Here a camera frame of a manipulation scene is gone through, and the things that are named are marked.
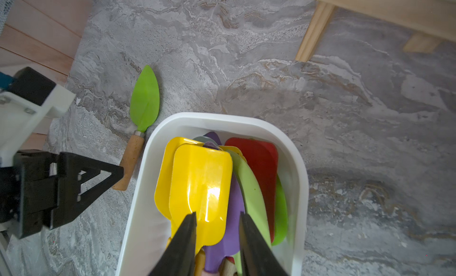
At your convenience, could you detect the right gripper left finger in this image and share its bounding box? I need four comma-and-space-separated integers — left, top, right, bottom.
149, 213, 197, 276

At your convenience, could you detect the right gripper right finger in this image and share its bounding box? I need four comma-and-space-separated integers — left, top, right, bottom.
239, 213, 287, 276

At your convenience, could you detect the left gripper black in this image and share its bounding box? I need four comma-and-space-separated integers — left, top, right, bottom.
1, 150, 124, 239

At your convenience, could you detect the purple shovel pink handle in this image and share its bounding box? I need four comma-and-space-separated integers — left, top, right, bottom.
201, 130, 247, 275

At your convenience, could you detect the white plastic storage box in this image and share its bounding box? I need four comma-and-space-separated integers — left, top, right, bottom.
116, 112, 309, 276

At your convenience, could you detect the green trowel wooden handle front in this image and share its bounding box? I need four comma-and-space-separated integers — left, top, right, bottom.
222, 146, 271, 276

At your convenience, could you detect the green trowel wooden handle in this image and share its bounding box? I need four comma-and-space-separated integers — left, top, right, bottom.
112, 65, 160, 191
222, 146, 271, 276

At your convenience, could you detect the yellow shovel wooden handle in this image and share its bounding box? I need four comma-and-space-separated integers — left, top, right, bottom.
169, 144, 233, 256

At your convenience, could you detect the red shovel wooden handle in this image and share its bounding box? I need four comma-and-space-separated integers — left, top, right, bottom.
225, 137, 279, 242

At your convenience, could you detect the green trowel wooden handle back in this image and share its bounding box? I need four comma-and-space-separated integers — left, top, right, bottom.
112, 65, 160, 191

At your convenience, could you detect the yellow shovel blue-tipped handle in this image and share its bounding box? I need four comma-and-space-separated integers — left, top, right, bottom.
154, 137, 204, 245

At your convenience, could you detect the light blue trowel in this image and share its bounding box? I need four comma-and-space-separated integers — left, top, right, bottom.
194, 136, 219, 150

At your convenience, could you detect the wooden easel stand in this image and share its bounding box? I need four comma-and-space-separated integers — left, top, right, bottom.
295, 0, 456, 62

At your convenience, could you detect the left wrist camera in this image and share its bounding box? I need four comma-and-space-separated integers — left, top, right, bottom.
1, 67, 76, 167

